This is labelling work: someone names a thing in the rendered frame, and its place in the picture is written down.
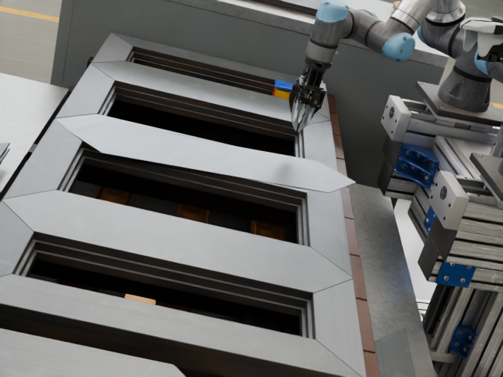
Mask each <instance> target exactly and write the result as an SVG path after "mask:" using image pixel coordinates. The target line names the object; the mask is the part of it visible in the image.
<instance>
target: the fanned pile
mask: <svg viewBox="0 0 503 377"><path fill-rule="evenodd" d="M374 345H375V350H376V353H375V354H376V356H377V364H378V369H379V377H415V370H414V366H413V362H412V356H411V351H410V347H409V341H408V337H407V333H406V327H405V328H402V329H400V330H398V331H396V332H393V333H391V334H389V335H387V336H384V337H382V338H380V339H378V340H375V341H374Z"/></svg>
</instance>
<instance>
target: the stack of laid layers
mask: <svg viewBox="0 0 503 377"><path fill-rule="evenodd" d="M126 61H128V62H133V63H136V64H141V65H145V66H149V67H154V68H157V69H161V70H167V71H170V72H173V73H179V74H183V75H186V76H191V77H195V78H199V79H204V80H207V81H212V82H217V83H220V84H224V85H230V86H233V87H236V88H242V89H246V90H249V91H254V92H258V93H262V94H267V95H270V96H272V92H273V89H274V86H275V80H272V79H267V78H264V77H260V76H254V75H251V74H248V73H241V72H238V71H235V70H229V69H226V68H222V67H217V66H213V65H210V64H204V63H201V62H197V61H192V60H189V59H185V58H179V57H176V56H173V55H166V54H163V53H160V52H155V51H151V50H147V49H142V48H138V47H135V46H134V47H133V48H132V50H131V52H130V53H129V55H128V57H127V59H126ZM116 100H118V101H121V102H128V103H131V104H134V105H140V106H144V107H147V108H153V109H156V110H160V111H166V112H169V113H173V114H178V115H182V116H186V117H191V118H195V119H199V120H204V121H207V122H211V123H217V124H221V125H224V126H229V127H233V128H237V129H242V130H246V131H250V132H255V133H259V134H262V135H268V136H272V137H275V138H281V139H284V140H288V141H293V147H294V157H298V158H303V159H304V158H305V150H304V137H303V129H302V130H300V131H299V132H297V131H295V129H294V128H293V124H292V122H290V121H286V120H280V119H277V118H273V117H267V116H264V115H260V114H255V113H251V112H248V111H242V110H239V109H235V108H229V107H226V106H223V105H217V104H213V103H210V102H204V101H200V100H197V99H191V98H188V97H184V96H178V95H175V94H170V93H166V92H162V91H157V90H154V89H150V88H144V87H141V86H137V85H131V84H128V83H125V82H119V81H115V82H114V84H113V85H112V87H111V89H110V91H109V93H108V95H107V96H106V98H105V100H104V102H103V104H102V106H101V107H100V110H99V111H98V113H97V114H86V115H79V116H73V117H60V118H55V120H57V121H58V122H59V123H60V124H61V125H62V126H64V127H65V128H66V129H68V130H70V129H78V128H82V127H86V126H93V125H97V124H101V123H113V124H117V125H122V126H129V127H134V128H138V129H146V130H150V131H154V132H162V133H166V134H171V135H179V136H183V137H187V138H195V139H199V140H203V141H211V140H207V139H203V138H197V137H194V136H191V135H184V134H181V133H178V132H172V131H168V130H164V129H159V128H156V127H152V126H146V125H142V124H139V123H133V122H129V121H126V120H120V119H117V118H113V117H108V116H109V113H110V111H111V110H112V107H113V105H114V104H115V101H116ZM77 138H78V137H77ZM79 139H80V138H79ZM80 140H81V141H82V143H81V145H80V147H79V149H78V151H77V152H76V155H75V156H74V158H73V160H72V162H71V163H70V166H69V168H68V169H67V172H66V174H65V175H64V177H63V179H62V181H61V183H60V185H59V186H58V188H57V189H56V190H59V191H65V192H69V193H70V191H71V189H72V187H73V185H74V183H75V181H76V179H77V177H78V175H79V173H80V171H81V169H82V167H83V165H90V166H93V167H97V168H102V169H106V170H110V171H116V172H119V173H123V174H129V175H133V176H136V177H142V178H145V179H149V180H156V181H159V182H162V183H168V184H172V185H176V186H182V187H185V188H189V189H194V190H199V191H204V192H208V193H211V194H217V195H221V196H225V197H231V198H234V199H237V200H244V201H247V202H251V203H257V204H260V205H264V206H270V207H274V208H277V209H283V210H287V211H290V212H295V213H296V240H297V244H298V245H304V246H308V247H310V237H309V225H308V200H307V193H309V192H313V191H314V190H310V189H305V188H297V187H292V186H284V185H279V184H275V183H267V182H262V181H257V180H250V179H245V178H240V177H232V176H228V175H224V174H215V173H211V172H206V171H199V170H194V169H189V168H182V167H177V166H173V165H165V164H160V163H155V162H148V161H143V160H139V159H131V158H127V157H122V156H114V155H109V154H105V153H101V152H100V151H98V150H96V149H95V148H93V147H92V146H91V145H89V144H87V143H86V142H84V141H83V140H82V139H80ZM211 142H216V141H211ZM216 143H219V142H216ZM220 144H223V143H220ZM36 260H41V261H45V262H48V263H55V264H58V265H63V266H69V267H73V268H76V269H82V270H86V271H90V272H96V273H100V274H104V275H110V276H114V277H117V278H123V279H127V280H131V281H138V282H141V283H147V284H151V285H154V286H161V287H165V288H169V289H175V290H179V291H182V292H188V293H192V294H196V295H202V296H206V297H210V298H216V299H220V300H223V301H229V302H233V303H237V304H244V305H247V306H251V307H257V308H260V309H264V310H271V311H275V312H278V313H285V314H288V315H292V316H298V317H299V333H300V337H307V338H311V339H314V340H316V338H315V325H314V300H313V293H312V292H306V291H302V290H298V289H292V288H288V287H285V286H279V285H275V284H271V283H265V282H261V281H255V280H252V279H248V278H241V277H238V276H234V275H228V274H224V273H221V272H215V271H210V270H207V269H201V268H197V267H194V266H188V265H183V264H180V263H174V262H170V261H166V260H160V259H157V258H152V257H146V256H143V255H139V254H133V253H130V252H126V251H119V250H116V249H112V248H106V247H102V246H99V245H92V244H88V243H85V242H79V241H75V240H72V239H65V238H61V237H58V236H52V235H48V234H44V233H38V232H34V233H33V235H32V237H31V239H30V240H29V242H28V244H27V246H26V248H25V250H24V251H23V253H22V256H21V257H20V259H19V262H18V263H17V264H16V267H15V269H14V270H13V273H12V274H14V275H20V276H23V277H28V275H29V273H30V271H31V269H32V267H33V265H34V263H35V261H36ZM0 328H2V329H6V330H10V331H16V332H20V333H24V334H30V335H34V336H38V337H45V338H49V339H53V340H59V341H63V342H67V343H74V344H77V345H81V346H88V347H91V348H95V349H102V350H106V351H110V352H117V353H120V354H124V355H131V356H134V357H138V358H145V359H148V360H152V361H159V362H163V363H167V364H173V365H175V366H176V367H181V368H185V369H189V370H195V371H199V372H203V373H209V374H213V375H218V376H224V377H342V376H336V375H332V374H328V373H322V372H318V371H314V370H307V369H304V368H300V367H294V366H290V365H286V364H280V363H276V362H272V361H265V360H261V359H258V358H251V357H248V356H244V355H238V354H234V353H230V352H223V351H219V350H216V349H209V348H205V347H202V346H195V345H192V344H188V343H181V342H177V341H173V340H167V339H163V338H160V337H153V336H150V335H146V334H140V333H135V332H131V331H125V330H121V329H117V328H111V327H107V326H104V325H97V324H94V323H89V322H83V321H79V320H75V319H69V318H65V317H62V316H55V315H52V314H48V313H41V312H37V311H33V310H27V309H23V308H19V307H13V306H9V305H6V304H0Z"/></svg>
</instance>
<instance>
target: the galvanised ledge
mask: <svg viewBox="0 0 503 377"><path fill-rule="evenodd" d="M349 188H350V197H351V202H352V207H353V216H354V221H355V226H356V234H357V239H358V244H359V253H360V257H361V263H362V271H363V276H364V281H365V290H366V295H367V302H368V309H369V314H370V318H371V327H372V332H373V337H374V341H375V340H378V339H380V338H382V337H384V336H387V335H389V334H391V333H393V332H396V331H398V330H400V329H402V328H405V327H406V333H407V337H408V341H409V347H410V351H411V356H412V362H413V366H414V370H415V377H436V375H435V372H434V368H433V363H432V360H431V356H430V351H429V348H428V345H427V339H426V336H425V333H424V327H423V324H422V321H421V316H420V313H419V309H418V304H417V301H416V297H415V292H414V289H413V285H412V280H411V277H410V273H409V269H408V265H407V262H406V257H405V253H404V250H403V245H402V242H401V238H400V233H399V230H398V226H397V221H396V218H395V215H394V210H393V206H392V203H391V198H390V197H386V196H383V194H382V192H381V190H380V189H379V188H373V187H370V186H364V185H360V184H357V183H354V184H352V185H350V186H349Z"/></svg>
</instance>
